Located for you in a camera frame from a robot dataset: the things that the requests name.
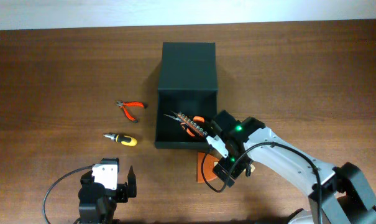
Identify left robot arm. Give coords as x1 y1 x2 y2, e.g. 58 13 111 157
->
78 158 137 224

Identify orange black needle-nose pliers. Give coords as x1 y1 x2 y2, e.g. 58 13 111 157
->
164 111 209 138

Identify orange scraper wooden handle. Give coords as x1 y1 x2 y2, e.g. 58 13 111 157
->
196 151 256 184

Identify black cable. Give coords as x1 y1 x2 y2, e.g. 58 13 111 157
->
42 165 94 224
201 141 324 224

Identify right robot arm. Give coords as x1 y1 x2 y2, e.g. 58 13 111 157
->
206 110 376 223

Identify right black cable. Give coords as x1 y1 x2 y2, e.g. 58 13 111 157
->
201 141 324 224

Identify red handled cutting pliers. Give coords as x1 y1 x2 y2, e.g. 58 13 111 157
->
116 100 147 123

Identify black cardboard box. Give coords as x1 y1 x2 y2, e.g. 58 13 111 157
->
154 42 218 150

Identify left black cable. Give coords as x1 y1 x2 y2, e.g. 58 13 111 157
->
42 165 94 224

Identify yellow black stubby screwdriver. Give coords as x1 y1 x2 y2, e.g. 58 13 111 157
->
103 133 137 147

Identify orange socket bit rail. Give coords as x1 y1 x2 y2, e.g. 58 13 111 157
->
177 112 208 138

